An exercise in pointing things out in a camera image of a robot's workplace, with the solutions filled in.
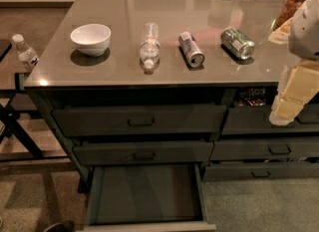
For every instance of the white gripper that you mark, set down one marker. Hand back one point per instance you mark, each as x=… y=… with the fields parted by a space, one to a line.
x=305 y=32

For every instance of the clear plastic water bottle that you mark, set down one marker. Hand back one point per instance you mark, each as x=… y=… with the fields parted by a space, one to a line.
x=150 y=47

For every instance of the snack packets in drawer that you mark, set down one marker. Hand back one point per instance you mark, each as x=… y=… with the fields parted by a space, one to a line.
x=255 y=96

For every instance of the top right drawer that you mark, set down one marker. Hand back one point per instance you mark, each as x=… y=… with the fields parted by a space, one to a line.
x=255 y=120

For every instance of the bottom right drawer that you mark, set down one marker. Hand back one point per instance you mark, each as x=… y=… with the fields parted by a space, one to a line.
x=268 y=170

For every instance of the middle right drawer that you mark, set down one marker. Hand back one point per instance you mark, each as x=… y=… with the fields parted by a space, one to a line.
x=264 y=148

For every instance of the open bottom left drawer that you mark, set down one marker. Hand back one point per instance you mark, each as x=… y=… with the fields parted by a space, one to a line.
x=147 y=198

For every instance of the middle left drawer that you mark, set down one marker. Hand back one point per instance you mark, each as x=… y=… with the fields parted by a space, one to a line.
x=143 y=152

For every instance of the top left drawer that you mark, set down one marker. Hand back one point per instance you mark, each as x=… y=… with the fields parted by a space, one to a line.
x=87 y=121

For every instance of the small bottle on side table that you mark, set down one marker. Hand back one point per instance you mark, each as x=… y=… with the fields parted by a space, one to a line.
x=26 y=54

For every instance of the green silver soda can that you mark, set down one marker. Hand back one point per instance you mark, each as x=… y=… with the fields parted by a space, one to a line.
x=237 y=43

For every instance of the slim silver energy drink can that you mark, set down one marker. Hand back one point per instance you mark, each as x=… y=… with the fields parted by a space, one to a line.
x=191 y=50

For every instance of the dark cabinet with drawers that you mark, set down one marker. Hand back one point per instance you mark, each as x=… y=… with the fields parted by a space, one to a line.
x=67 y=78

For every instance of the white ceramic bowl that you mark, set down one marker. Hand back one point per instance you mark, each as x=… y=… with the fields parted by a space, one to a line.
x=91 y=39

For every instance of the dark side table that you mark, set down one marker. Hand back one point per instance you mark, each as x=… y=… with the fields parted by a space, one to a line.
x=18 y=102

